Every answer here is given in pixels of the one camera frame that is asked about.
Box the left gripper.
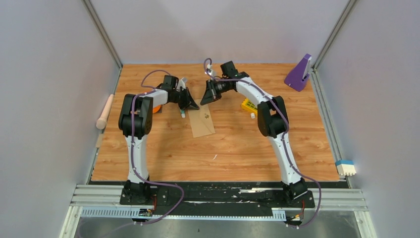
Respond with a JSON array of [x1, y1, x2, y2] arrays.
[[171, 87, 199, 111]]

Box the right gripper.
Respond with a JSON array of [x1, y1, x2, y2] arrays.
[[202, 79, 233, 106]]

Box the brown paper envelope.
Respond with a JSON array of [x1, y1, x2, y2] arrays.
[[188, 105, 215, 138]]

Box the white green glue stick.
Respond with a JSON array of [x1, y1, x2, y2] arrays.
[[180, 110, 186, 119]]

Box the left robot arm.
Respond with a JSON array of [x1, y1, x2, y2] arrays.
[[118, 75, 199, 205]]

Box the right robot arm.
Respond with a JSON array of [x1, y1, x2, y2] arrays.
[[200, 58, 308, 207]]

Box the orange toy track loop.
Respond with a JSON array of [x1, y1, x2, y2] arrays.
[[153, 105, 162, 114]]

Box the yellow toy window brick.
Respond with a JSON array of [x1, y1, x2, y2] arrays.
[[241, 98, 258, 115]]

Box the purple plastic stand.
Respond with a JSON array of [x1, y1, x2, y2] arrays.
[[284, 54, 312, 92]]

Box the wooden rolling pin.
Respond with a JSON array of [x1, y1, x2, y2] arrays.
[[96, 94, 114, 129]]

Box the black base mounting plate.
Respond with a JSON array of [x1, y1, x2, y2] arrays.
[[119, 181, 316, 216]]

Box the white blue toy brick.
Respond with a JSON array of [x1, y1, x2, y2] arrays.
[[335, 160, 357, 176]]

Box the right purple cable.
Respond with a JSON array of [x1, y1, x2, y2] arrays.
[[203, 58, 322, 229]]

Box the purple cable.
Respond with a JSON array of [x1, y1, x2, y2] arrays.
[[129, 69, 184, 226], [203, 58, 322, 229]]

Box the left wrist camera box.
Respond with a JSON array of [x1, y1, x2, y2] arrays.
[[176, 77, 187, 91]]

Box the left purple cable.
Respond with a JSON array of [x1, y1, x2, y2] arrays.
[[129, 69, 184, 226]]

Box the slotted cable duct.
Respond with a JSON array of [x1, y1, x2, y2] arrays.
[[80, 207, 286, 222]]

